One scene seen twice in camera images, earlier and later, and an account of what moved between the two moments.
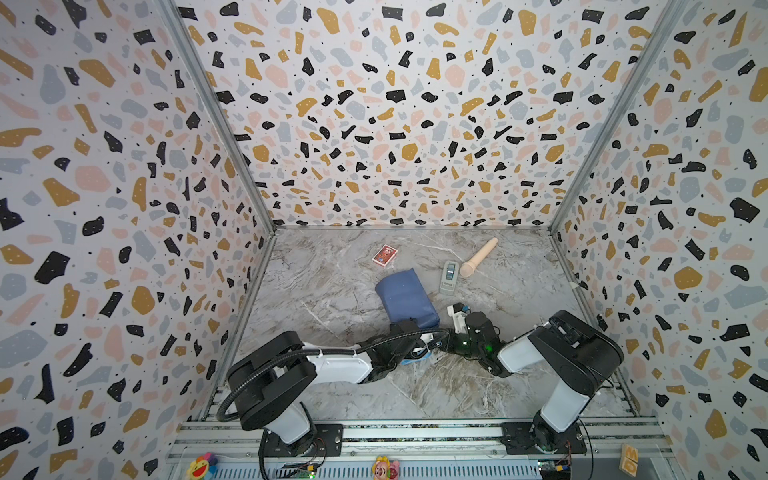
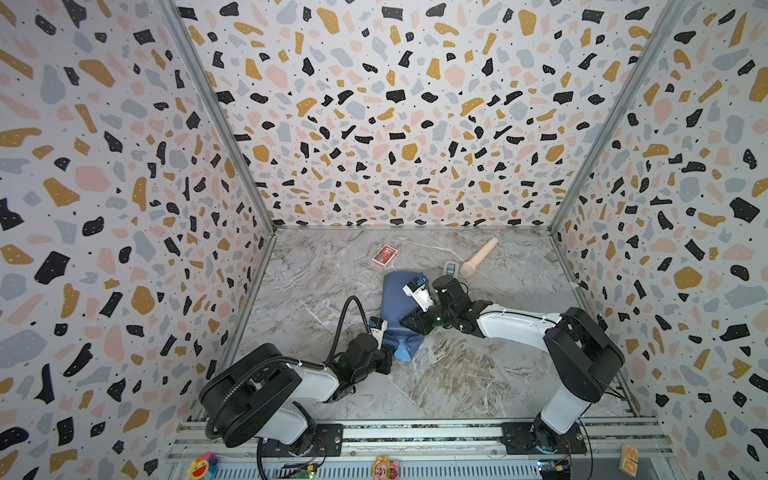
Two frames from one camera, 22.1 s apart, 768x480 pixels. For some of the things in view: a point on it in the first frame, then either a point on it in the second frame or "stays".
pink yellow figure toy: [384, 469] stays
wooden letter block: [629, 459] stays
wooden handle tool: [468, 268] stays
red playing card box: [385, 255] stays
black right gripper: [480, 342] → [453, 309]
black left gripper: [411, 355] → [384, 356]
